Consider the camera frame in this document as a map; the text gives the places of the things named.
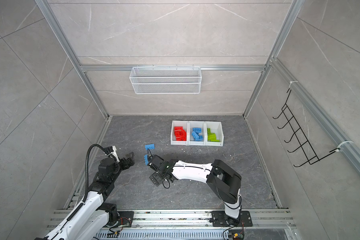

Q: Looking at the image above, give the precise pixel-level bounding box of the red arch lego piece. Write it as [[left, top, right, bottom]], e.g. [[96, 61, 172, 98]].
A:
[[175, 129, 187, 141]]

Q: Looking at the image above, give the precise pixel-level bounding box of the white three-compartment bin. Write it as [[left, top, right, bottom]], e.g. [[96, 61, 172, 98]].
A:
[[170, 121, 224, 147]]

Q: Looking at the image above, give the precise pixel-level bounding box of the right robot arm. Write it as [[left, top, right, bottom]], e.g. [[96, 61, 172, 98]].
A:
[[145, 155, 242, 226]]

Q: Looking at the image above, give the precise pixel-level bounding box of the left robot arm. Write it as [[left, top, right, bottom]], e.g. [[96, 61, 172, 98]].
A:
[[43, 144, 135, 240]]

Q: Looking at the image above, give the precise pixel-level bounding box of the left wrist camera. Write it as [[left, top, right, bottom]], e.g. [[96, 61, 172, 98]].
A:
[[105, 146, 120, 163]]

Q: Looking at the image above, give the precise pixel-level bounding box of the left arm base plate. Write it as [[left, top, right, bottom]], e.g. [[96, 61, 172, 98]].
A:
[[107, 211, 135, 228]]

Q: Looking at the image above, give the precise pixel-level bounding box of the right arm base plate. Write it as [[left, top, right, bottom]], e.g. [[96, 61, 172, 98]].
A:
[[210, 211, 253, 227]]

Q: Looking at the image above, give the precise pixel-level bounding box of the white wire mesh basket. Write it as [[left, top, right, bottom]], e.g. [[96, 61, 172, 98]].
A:
[[130, 67, 202, 95]]

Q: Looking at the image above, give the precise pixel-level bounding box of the black wire hook rack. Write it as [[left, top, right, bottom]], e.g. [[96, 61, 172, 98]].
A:
[[272, 89, 341, 168]]

